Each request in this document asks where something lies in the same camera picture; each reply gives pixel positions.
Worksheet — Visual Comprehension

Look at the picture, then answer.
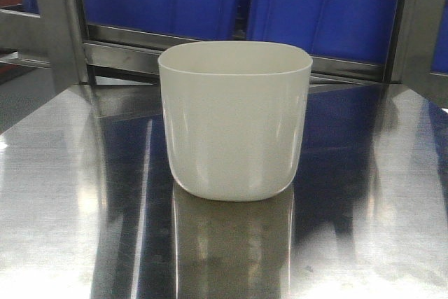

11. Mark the white plastic trash bin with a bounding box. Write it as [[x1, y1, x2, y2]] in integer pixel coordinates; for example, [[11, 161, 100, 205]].
[[157, 41, 313, 202]]

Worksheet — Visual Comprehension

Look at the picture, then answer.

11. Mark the blue crate right behind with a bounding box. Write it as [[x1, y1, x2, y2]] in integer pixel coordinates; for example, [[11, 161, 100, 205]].
[[246, 0, 398, 64]]

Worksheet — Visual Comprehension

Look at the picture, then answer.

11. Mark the steel shelf frame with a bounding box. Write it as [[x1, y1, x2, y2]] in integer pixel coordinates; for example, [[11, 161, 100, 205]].
[[1, 0, 447, 106]]

